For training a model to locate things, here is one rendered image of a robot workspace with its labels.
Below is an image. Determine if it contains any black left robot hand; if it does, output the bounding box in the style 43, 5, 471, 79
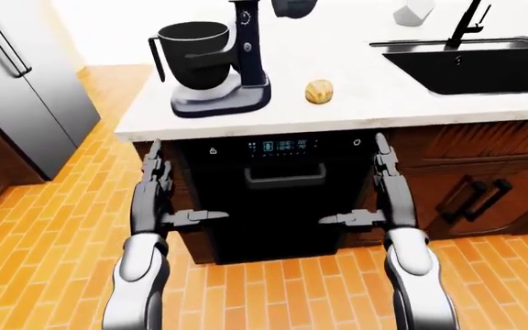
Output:
131, 137, 230, 234

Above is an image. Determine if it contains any black dishwasher with display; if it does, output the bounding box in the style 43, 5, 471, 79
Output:
175, 132, 380, 266

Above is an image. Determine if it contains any dark wooden cabinet with handles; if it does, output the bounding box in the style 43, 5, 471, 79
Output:
385, 118, 528, 242

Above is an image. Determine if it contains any black sink faucet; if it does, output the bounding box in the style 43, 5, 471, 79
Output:
446, 0, 483, 49

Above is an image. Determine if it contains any black kitchen sink basin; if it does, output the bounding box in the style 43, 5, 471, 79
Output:
368, 35, 528, 97

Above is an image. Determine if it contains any white faceted container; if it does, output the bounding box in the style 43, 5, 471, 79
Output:
392, 0, 437, 28

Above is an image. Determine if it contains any black stand mixer bowl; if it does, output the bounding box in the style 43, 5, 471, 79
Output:
147, 21, 234, 93

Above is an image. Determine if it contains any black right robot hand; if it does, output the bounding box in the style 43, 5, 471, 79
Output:
318, 132, 418, 231

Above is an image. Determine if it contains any dark navy stand mixer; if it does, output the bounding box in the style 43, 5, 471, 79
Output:
170, 0, 273, 119

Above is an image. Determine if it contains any stainless steel refrigerator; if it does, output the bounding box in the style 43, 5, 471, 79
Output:
0, 0, 102, 182

